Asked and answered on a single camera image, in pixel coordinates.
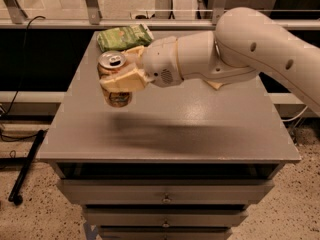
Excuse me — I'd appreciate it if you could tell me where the green jalapeno chip bag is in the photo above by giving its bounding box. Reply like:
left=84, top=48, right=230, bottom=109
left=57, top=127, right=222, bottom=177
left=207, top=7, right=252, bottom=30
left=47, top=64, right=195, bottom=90
left=97, top=24, right=154, bottom=52

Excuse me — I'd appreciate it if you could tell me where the black cable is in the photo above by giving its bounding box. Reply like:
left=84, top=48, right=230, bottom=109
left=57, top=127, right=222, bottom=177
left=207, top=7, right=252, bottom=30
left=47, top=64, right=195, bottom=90
left=0, top=15, right=47, bottom=143

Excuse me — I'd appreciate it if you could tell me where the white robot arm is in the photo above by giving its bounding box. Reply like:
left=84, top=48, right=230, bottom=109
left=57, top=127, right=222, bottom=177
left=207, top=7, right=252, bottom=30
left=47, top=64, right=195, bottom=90
left=100, top=7, right=320, bottom=114

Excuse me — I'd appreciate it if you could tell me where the green and yellow sponge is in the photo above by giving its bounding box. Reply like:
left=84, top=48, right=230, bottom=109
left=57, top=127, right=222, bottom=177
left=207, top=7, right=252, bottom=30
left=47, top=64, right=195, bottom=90
left=205, top=81, right=223, bottom=90

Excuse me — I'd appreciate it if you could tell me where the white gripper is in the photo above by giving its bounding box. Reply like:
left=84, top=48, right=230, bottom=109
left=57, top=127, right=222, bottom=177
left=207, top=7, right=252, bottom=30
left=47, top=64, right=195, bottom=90
left=99, top=36, right=183, bottom=93

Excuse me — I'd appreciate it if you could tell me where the metal railing frame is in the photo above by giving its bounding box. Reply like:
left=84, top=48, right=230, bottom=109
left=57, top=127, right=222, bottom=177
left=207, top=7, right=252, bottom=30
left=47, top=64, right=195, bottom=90
left=0, top=0, right=319, bottom=30

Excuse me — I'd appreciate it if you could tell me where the black rod on floor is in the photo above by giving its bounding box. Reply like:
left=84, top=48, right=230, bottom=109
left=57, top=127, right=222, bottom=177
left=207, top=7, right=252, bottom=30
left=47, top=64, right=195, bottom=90
left=8, top=130, right=45, bottom=206

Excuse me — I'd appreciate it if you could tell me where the grey drawer cabinet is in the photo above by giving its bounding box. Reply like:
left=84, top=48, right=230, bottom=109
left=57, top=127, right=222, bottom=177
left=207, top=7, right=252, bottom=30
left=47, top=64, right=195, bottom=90
left=38, top=43, right=299, bottom=240

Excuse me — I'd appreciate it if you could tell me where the orange soda can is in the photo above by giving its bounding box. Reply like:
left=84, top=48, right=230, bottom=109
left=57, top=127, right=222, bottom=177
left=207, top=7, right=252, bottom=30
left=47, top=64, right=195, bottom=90
left=97, top=51, right=132, bottom=108

